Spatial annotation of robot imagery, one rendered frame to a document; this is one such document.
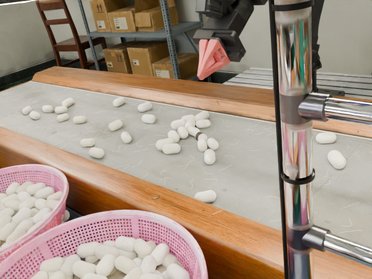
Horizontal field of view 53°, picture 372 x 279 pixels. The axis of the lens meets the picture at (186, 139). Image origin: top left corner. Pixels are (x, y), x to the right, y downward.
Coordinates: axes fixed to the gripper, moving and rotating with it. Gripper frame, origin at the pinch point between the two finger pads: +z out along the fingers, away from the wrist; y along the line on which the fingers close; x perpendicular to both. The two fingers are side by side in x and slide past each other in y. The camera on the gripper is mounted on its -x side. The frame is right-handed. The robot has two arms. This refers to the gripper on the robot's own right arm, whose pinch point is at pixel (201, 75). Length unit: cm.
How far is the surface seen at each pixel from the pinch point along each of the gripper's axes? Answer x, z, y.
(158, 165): -1.3, 21.4, 3.3
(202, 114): 7.1, 5.3, -0.5
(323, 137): 7.0, 4.6, 25.7
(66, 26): 140, -138, -378
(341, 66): 159, -128, -43
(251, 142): 6.3, 9.2, 14.0
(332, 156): 3.5, 9.3, 29.7
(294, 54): -32, 19, 37
